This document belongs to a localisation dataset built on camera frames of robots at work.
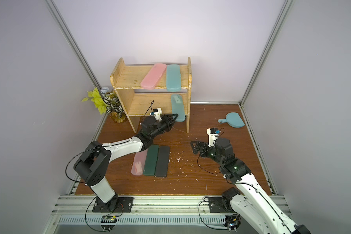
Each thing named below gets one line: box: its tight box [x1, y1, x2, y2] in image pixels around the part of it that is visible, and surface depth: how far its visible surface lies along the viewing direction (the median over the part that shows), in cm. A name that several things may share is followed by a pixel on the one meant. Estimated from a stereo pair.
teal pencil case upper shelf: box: [166, 64, 182, 93], surface depth 74 cm
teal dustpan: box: [217, 112, 246, 128], surface depth 112 cm
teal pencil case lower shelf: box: [170, 93, 186, 122], surface depth 90 cm
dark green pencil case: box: [143, 144, 160, 176], surface depth 87 cm
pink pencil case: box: [140, 63, 167, 90], surface depth 75 cm
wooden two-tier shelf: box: [110, 57, 193, 134], surface depth 79 cm
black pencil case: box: [155, 145, 171, 178], surface depth 89 cm
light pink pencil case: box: [131, 148, 149, 176], surface depth 87 cm
